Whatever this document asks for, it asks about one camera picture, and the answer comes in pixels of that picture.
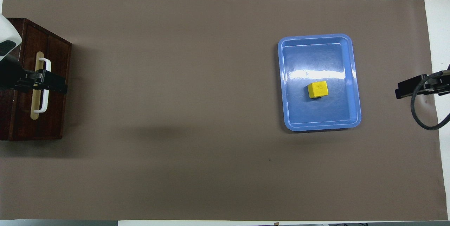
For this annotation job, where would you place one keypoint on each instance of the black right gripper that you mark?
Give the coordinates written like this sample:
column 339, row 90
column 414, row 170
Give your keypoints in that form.
column 437, row 84

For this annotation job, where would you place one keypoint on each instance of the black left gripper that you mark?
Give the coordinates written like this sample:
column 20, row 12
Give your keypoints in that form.
column 12, row 76

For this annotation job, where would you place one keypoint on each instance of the dark wooden cabinet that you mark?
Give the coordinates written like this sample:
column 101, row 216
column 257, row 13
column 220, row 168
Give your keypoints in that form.
column 56, row 113

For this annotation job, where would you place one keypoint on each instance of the blue plastic tray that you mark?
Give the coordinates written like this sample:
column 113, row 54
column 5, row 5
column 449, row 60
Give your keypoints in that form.
column 318, row 113

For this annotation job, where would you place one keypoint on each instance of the yellow block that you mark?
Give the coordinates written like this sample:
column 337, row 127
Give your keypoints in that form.
column 317, row 89

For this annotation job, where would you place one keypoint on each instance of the wooden drawer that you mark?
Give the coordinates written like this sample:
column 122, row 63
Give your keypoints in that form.
column 26, row 43

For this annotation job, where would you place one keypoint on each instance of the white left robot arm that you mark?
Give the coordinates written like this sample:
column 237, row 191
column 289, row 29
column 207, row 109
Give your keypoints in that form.
column 8, row 32

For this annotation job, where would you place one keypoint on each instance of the brown paper table mat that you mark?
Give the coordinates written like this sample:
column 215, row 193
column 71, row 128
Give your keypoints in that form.
column 197, row 113

